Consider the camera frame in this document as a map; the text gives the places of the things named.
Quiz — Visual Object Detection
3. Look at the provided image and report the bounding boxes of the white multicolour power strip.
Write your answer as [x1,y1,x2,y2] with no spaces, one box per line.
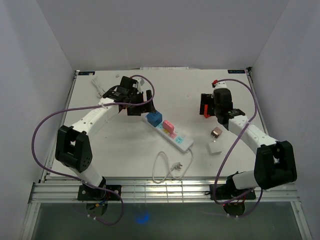
[142,116,195,185]

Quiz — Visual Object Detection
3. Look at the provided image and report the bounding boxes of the pink plug adapter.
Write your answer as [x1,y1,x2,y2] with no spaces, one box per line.
[162,120,175,134]

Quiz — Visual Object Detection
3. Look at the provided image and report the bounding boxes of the purple cable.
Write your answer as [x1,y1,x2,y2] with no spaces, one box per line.
[212,78,264,218]
[31,74,156,226]

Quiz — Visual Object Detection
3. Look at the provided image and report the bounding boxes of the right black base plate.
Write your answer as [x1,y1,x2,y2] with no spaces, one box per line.
[204,184,256,200]

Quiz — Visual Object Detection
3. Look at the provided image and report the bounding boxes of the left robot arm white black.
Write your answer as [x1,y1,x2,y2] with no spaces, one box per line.
[55,75,156,200]

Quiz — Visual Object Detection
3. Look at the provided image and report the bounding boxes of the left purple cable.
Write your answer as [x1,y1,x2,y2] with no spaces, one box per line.
[31,74,156,226]

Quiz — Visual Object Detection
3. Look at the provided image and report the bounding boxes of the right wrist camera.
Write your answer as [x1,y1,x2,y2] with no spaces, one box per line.
[211,79,227,90]

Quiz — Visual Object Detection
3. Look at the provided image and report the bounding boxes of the left corner label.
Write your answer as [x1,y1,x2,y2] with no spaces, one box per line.
[78,71,96,76]

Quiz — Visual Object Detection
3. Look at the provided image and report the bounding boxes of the orange power strip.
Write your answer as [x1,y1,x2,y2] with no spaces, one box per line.
[91,77,106,98]

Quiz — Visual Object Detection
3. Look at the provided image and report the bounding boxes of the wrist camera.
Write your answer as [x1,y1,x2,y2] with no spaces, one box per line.
[137,77,145,87]
[211,79,227,90]

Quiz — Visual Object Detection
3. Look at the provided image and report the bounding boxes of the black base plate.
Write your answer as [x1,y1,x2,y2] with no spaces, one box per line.
[204,184,256,200]
[77,184,120,202]

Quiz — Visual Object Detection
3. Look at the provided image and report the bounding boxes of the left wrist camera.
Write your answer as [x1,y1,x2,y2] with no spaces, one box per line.
[137,77,145,87]

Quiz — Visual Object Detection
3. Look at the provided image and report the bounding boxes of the white plug adapter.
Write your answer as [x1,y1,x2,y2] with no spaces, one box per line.
[207,141,223,155]

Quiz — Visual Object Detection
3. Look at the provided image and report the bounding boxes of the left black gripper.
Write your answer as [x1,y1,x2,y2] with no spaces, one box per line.
[127,90,156,116]

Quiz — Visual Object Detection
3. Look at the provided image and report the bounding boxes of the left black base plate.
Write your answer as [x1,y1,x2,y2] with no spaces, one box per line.
[77,184,120,202]

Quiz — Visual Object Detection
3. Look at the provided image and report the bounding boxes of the rose gold plug adapter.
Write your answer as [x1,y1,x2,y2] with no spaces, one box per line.
[210,127,223,139]

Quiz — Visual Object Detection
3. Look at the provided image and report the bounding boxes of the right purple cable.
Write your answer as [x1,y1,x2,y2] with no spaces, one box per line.
[212,78,264,218]

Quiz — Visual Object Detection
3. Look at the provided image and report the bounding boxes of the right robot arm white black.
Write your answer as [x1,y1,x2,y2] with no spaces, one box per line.
[199,88,298,200]

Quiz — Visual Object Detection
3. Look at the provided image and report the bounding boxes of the right corner label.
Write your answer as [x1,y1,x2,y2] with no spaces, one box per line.
[227,69,246,74]

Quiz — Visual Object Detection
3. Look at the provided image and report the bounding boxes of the red cube socket adapter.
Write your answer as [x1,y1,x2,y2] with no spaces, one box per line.
[203,104,215,118]

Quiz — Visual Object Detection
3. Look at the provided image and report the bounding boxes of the blue cube socket adapter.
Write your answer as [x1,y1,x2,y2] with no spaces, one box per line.
[146,111,163,128]

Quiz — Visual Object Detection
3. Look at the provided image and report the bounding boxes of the corner label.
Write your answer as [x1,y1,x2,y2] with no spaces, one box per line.
[227,69,246,74]
[78,71,96,76]

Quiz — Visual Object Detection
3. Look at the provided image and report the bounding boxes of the aluminium frame rail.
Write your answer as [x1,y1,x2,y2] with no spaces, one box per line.
[28,179,300,204]

